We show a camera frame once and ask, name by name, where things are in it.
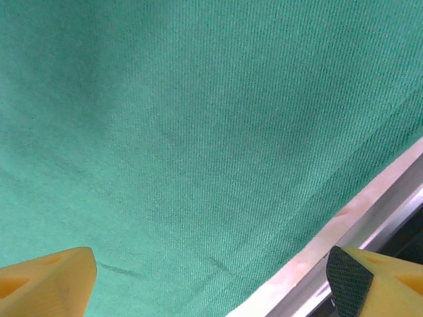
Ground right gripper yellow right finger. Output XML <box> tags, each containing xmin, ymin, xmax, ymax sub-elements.
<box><xmin>325</xmin><ymin>245</ymin><xmax>423</xmax><ymax>317</ymax></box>

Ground aluminium table edge rail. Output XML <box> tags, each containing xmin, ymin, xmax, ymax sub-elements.
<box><xmin>262</xmin><ymin>183</ymin><xmax>423</xmax><ymax>317</ymax></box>

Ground green long pants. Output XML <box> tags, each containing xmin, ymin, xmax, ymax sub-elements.
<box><xmin>0</xmin><ymin>0</ymin><xmax>423</xmax><ymax>317</ymax></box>

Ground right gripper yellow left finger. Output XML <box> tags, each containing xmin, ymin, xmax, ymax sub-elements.
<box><xmin>0</xmin><ymin>246</ymin><xmax>98</xmax><ymax>317</ymax></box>

